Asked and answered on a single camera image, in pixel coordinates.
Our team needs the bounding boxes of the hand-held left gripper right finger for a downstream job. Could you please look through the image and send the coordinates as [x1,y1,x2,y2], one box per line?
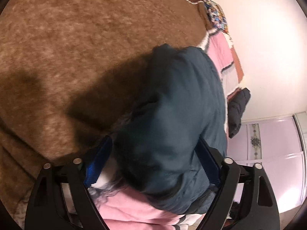
[197,136,281,230]

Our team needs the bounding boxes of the lilac sliding door wardrobe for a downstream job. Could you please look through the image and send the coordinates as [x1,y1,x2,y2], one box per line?
[227,112,307,217]

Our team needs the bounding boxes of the colourful printed pillow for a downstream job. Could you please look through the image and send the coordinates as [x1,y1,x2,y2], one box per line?
[201,0,231,33]

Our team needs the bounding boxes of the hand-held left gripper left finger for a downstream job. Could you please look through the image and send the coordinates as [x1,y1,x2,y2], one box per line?
[24,135,113,230]

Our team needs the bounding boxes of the teal quilted puffer jacket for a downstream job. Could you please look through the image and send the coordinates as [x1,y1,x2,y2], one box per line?
[115,44,229,215]

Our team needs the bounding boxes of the salmon pink bed sheet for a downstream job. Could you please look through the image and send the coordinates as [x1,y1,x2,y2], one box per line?
[227,48,245,101]

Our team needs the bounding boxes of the black puffer jacket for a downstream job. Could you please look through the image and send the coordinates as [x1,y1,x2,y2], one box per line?
[226,88,251,139]

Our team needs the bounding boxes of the striped brown pink white blanket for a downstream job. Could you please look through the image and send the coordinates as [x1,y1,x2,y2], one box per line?
[0,0,243,230]

